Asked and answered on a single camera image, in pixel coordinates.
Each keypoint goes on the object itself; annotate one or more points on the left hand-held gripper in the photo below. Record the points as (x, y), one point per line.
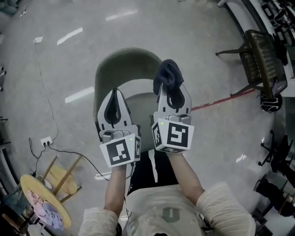
(119, 149)

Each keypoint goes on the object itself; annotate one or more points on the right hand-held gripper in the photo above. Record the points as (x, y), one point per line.
(176, 136)

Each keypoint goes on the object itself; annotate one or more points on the dark navy wiping cloth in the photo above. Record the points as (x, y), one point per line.
(168, 73)

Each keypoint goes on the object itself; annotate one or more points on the grey green chair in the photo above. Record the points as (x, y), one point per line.
(124, 64)

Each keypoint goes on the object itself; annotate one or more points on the person's right forearm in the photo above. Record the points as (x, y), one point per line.
(186, 177)

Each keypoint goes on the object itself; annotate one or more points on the person's left forearm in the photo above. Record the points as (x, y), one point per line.
(115, 191)

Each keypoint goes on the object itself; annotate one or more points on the black office chair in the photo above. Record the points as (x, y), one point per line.
(282, 154)

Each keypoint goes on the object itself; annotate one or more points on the white office chair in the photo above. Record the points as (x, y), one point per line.
(2, 73)

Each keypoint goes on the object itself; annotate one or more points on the red floor tape line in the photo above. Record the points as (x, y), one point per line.
(221, 100)

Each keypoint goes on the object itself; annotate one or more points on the person's black trousers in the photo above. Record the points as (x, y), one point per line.
(161, 170)

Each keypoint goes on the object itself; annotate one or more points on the white power strip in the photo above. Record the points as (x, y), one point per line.
(46, 140)

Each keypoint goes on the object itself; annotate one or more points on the round wooden side table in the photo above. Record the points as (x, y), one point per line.
(62, 177)

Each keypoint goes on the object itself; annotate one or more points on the black striped helmet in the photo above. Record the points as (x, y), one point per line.
(270, 103)

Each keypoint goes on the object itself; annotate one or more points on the black mesh metal table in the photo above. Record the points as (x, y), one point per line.
(265, 57)

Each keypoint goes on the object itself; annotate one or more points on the person's cream shirt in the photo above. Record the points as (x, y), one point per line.
(166, 212)

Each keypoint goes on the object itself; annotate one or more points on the pile of pastel clothes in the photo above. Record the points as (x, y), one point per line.
(46, 212)

